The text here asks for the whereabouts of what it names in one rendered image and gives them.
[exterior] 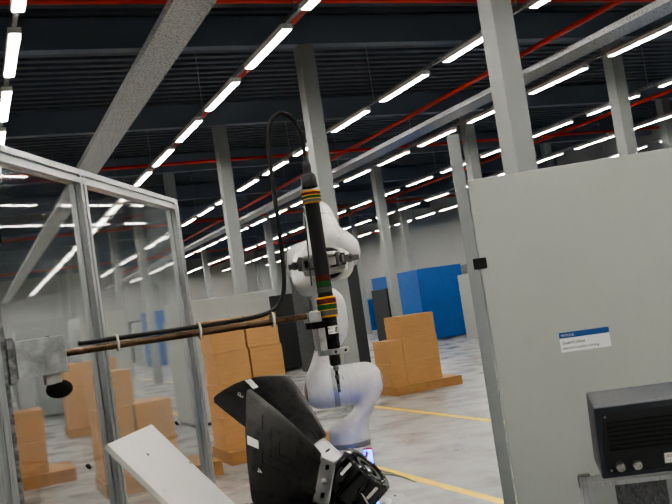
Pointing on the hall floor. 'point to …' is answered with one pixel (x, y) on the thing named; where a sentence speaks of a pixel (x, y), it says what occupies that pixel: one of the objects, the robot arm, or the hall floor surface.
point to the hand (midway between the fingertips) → (319, 261)
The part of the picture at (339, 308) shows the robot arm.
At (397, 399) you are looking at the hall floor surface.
